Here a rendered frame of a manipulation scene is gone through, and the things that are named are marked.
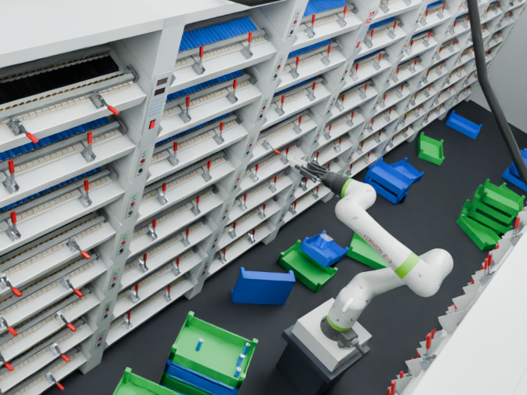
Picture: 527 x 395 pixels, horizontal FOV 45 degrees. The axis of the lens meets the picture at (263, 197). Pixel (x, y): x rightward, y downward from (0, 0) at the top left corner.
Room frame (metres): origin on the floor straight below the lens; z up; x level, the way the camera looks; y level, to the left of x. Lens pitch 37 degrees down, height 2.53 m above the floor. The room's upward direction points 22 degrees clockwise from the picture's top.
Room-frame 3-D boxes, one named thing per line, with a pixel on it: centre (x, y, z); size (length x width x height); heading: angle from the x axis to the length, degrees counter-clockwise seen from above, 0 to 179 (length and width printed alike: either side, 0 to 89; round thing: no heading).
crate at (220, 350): (1.62, -0.04, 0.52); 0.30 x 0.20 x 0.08; 89
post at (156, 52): (1.72, 0.52, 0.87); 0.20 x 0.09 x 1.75; 66
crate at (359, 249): (3.20, -0.78, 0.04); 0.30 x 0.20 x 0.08; 84
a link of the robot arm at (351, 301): (2.13, -0.55, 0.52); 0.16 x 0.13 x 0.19; 159
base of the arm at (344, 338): (2.08, -0.59, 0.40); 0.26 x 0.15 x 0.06; 51
